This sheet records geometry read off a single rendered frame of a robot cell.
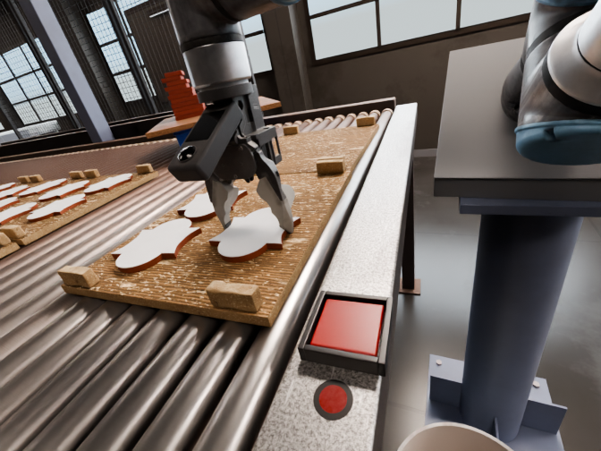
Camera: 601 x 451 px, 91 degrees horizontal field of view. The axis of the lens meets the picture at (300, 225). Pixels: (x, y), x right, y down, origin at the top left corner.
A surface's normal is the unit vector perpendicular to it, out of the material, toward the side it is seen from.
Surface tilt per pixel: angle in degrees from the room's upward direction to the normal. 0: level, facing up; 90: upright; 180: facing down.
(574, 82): 79
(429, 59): 90
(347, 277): 0
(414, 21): 90
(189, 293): 0
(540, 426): 90
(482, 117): 44
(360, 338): 0
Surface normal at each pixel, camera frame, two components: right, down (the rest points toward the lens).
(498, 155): -0.46, -0.27
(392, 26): -0.40, 0.50
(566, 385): -0.19, -0.86
